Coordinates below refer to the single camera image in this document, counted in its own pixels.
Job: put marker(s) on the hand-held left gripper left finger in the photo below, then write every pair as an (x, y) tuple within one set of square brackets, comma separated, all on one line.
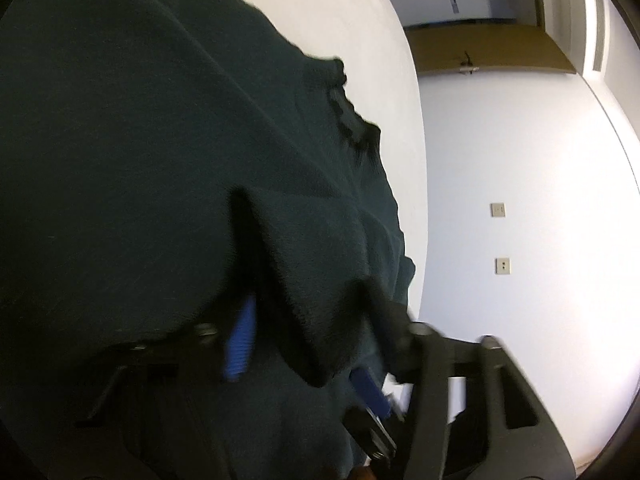
[(239, 345)]

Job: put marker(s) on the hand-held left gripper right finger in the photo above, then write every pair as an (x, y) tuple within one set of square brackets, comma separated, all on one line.
[(400, 342)]

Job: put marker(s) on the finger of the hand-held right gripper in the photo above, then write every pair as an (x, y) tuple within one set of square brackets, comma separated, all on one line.
[(370, 394)]

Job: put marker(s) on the dark green knit garment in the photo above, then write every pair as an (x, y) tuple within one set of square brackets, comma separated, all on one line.
[(150, 160)]

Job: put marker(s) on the brown wooden door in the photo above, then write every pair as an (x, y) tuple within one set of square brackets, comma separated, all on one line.
[(500, 47)]

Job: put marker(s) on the beige wall socket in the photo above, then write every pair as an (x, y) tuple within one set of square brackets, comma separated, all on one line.
[(502, 265), (498, 209)]

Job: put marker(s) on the hallway wall switch panel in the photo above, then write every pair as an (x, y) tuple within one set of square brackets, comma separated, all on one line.
[(453, 1)]

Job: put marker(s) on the white wall air vent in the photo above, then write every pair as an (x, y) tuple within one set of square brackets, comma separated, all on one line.
[(598, 30)]

